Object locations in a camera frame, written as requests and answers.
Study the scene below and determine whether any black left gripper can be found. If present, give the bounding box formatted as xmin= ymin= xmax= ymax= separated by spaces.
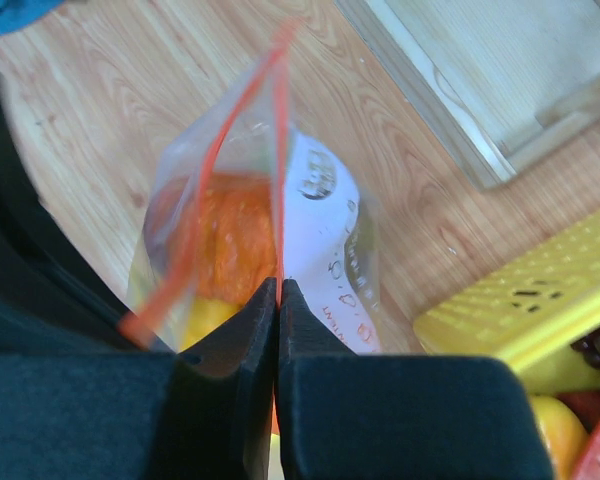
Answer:
xmin=0 ymin=64 xmax=176 ymax=356

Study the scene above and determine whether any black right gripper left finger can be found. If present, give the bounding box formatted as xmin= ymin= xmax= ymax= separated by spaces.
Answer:
xmin=0 ymin=281 xmax=276 ymax=479

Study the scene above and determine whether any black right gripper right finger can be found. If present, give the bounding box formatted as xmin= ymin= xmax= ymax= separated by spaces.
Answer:
xmin=275 ymin=280 xmax=553 ymax=479

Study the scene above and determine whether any yellow toy bell pepper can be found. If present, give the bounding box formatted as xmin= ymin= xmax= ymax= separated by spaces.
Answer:
xmin=179 ymin=297 xmax=240 ymax=351

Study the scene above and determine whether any orange toy pumpkin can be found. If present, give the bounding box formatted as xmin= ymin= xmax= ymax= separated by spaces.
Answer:
xmin=158 ymin=173 xmax=277 ymax=306

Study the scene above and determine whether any clear zip top bag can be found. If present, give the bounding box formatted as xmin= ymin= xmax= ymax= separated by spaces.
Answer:
xmin=120 ymin=21 xmax=381 ymax=354

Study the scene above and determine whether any yellow plastic shopping basket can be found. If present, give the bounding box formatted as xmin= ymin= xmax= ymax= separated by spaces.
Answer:
xmin=413 ymin=210 xmax=600 ymax=394

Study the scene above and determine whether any yellow toy fruit in basket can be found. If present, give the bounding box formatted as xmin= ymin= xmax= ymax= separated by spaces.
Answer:
xmin=529 ymin=395 xmax=589 ymax=480

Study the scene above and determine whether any blue crumpled cloth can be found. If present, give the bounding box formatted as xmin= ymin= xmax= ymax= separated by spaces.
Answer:
xmin=0 ymin=0 xmax=63 ymax=36

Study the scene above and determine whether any wooden clothes rack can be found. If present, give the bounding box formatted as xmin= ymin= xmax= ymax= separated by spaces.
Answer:
xmin=339 ymin=0 xmax=600 ymax=190

